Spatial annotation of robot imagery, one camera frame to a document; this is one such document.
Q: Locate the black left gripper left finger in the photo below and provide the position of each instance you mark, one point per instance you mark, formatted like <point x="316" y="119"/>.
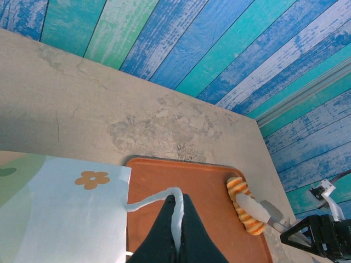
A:
<point x="159" y="241"/>

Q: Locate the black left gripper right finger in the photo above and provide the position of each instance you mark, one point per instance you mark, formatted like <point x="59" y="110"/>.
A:
<point x="197" y="243"/>

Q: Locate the finger of the white-tipped right gripper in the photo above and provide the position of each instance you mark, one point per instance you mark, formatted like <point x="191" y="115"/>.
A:
<point x="252" y="208"/>
<point x="274" y="212"/>

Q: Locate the long ridged striped fake bread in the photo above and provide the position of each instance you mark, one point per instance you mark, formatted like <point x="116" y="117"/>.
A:
<point x="235" y="189"/>

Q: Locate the brown rectangular tray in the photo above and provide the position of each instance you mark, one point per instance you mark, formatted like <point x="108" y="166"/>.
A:
<point x="208" y="197"/>

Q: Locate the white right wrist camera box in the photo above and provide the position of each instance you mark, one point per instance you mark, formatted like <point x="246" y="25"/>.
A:
<point x="327" y="189"/>

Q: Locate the aluminium corner post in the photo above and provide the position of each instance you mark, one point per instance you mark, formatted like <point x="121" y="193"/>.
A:
<point x="301" y="94"/>

